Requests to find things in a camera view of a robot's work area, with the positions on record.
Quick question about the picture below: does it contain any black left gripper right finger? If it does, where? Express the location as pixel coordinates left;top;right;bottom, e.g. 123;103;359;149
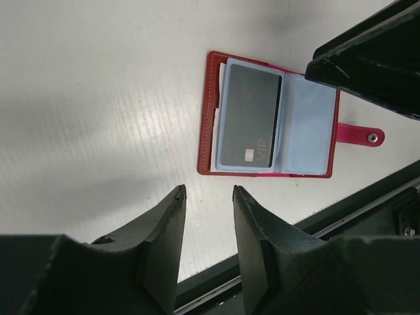
232;186;419;314

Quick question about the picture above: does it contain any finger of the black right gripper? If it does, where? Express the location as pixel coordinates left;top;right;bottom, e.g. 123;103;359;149
304;1;419;120

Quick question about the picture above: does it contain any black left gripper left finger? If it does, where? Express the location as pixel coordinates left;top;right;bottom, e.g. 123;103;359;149
1;185;186;314

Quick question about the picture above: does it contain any red leather card holder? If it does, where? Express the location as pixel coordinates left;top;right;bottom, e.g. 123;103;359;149
198;51;385;178

